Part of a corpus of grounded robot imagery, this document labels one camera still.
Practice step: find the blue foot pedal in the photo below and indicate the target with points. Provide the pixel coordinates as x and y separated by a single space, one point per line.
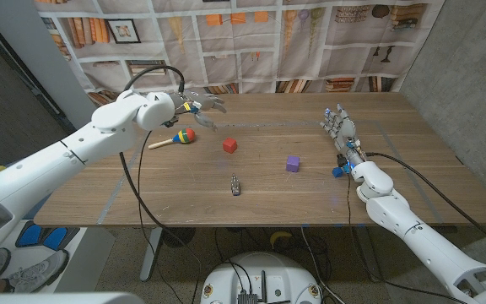
29 235
55 238

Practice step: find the white table leg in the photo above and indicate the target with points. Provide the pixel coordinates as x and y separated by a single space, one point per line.
150 253

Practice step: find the purple magnetic cube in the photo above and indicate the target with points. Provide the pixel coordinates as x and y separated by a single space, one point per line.
293 164

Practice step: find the red magnetic cube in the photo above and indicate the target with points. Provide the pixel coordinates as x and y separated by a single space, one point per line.
229 145

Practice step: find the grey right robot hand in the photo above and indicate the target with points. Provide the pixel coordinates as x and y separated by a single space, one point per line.
344 131

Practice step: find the grey table leg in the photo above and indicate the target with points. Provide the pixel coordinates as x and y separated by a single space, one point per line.
369 253

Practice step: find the yellow curved object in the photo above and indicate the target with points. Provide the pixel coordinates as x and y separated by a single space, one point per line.
280 237

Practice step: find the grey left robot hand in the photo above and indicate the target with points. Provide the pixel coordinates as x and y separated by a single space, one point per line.
201 103

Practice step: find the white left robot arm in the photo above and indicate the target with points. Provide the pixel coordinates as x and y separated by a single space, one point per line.
57 160

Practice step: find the colourful wooden maraca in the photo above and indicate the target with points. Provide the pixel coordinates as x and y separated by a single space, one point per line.
185 136

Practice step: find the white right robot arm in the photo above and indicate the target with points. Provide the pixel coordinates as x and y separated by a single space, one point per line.
395 211

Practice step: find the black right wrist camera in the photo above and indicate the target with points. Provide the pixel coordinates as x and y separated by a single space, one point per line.
342 160

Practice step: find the black round floor object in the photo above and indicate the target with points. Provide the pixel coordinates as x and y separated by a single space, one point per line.
178 236

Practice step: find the printed bookshelf backdrop cloth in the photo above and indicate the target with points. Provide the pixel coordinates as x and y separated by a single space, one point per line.
243 42

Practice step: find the white robot torso base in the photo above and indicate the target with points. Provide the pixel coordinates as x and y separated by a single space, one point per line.
262 280

